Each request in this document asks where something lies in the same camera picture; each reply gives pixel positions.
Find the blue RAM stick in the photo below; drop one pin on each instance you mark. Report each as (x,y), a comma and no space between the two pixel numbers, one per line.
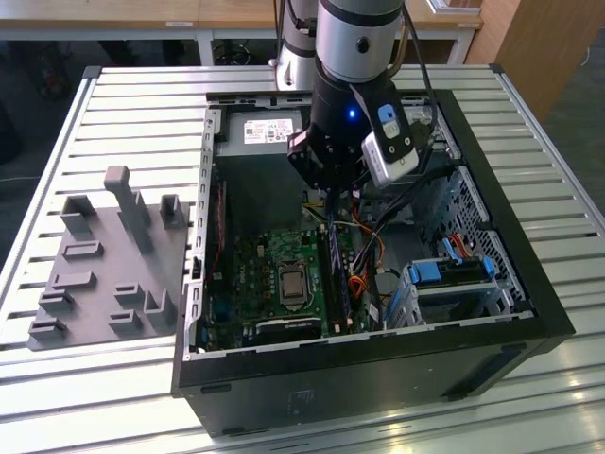
(336,255)

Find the grey power supply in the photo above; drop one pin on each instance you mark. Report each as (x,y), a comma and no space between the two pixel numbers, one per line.
(255,161)

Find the green motherboard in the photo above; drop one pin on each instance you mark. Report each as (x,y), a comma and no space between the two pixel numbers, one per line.
(293,241)

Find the silver CPU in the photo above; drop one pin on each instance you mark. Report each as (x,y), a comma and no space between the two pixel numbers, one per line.
(293,284)

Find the blue disk carrier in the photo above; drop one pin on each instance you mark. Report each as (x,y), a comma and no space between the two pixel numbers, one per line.
(425,274)

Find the grey table corner cap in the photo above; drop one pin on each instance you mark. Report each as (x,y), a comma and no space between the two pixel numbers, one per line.
(496,68)
(91,72)

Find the black graphics card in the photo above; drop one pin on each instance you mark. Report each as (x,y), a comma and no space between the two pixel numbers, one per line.
(288,328)

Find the wooden desk white legs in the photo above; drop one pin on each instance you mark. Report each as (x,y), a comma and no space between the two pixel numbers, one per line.
(142,19)

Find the wooden cabinet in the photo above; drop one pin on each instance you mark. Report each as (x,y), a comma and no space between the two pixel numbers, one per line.
(543,47)

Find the black PC case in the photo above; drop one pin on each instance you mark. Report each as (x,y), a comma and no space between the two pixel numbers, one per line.
(331,392)

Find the grey parts rack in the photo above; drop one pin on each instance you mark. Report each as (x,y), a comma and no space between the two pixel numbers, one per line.
(108,284)

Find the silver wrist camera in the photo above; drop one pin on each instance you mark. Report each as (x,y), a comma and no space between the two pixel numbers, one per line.
(392,163)

